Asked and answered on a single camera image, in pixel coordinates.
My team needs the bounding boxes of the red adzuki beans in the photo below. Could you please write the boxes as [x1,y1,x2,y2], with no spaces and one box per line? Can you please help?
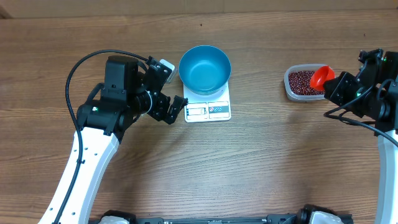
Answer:
[288,70,324,95]

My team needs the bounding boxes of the blue plastic bowl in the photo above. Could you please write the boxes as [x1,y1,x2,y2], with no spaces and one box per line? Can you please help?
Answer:
[178,45,232,95]

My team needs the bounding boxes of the white digital kitchen scale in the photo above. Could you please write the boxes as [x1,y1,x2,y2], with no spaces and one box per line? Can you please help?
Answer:
[183,83,231,123]

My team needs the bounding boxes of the clear plastic bean container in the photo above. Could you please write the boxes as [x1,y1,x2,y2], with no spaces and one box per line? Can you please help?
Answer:
[284,63,325,102]

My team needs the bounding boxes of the orange measuring scoop blue handle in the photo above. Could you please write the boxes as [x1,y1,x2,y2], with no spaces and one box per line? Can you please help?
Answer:
[310,65,335,91]

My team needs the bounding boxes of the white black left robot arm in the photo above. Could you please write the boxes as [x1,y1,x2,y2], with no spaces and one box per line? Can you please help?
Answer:
[40,55,188,223]

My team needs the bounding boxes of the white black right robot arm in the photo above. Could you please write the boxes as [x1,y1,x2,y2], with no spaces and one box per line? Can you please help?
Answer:
[323,49,397,223]

